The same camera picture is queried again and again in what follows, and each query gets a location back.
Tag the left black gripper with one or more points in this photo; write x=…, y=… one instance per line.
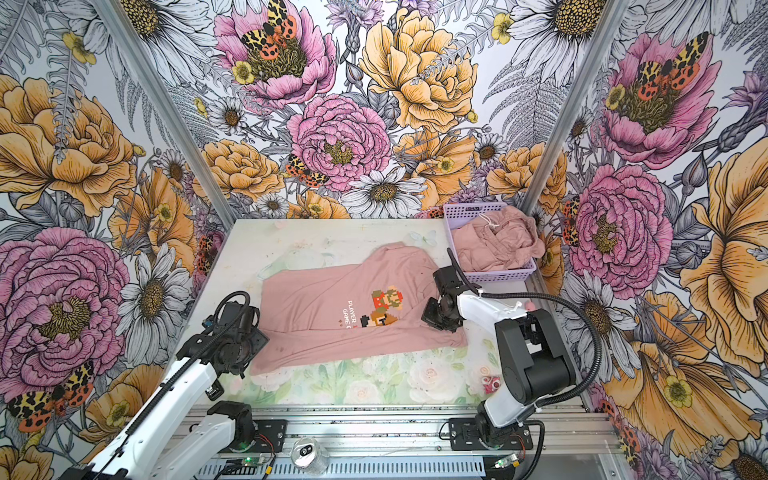
x=258, y=342

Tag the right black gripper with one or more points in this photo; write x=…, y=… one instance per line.
x=427, y=316

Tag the pink printed t-shirt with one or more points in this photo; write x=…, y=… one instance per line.
x=351, y=311

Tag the lavender plastic laundry basket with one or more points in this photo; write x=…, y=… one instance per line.
x=457, y=215

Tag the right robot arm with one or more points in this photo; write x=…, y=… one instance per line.
x=535, y=364

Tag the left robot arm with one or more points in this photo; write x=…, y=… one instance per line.
x=185, y=422

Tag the small pink red toy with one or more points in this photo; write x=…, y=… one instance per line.
x=491, y=384

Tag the pink garment in basket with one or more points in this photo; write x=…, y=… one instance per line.
x=499, y=240

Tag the silver drink can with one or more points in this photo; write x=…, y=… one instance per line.
x=310, y=456

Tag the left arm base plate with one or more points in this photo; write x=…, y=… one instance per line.
x=268, y=436

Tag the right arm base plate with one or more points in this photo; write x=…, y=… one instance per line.
x=475, y=434

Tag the aluminium frame rail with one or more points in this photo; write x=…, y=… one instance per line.
x=423, y=430

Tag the white perforated cable duct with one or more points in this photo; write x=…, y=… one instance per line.
x=419, y=467

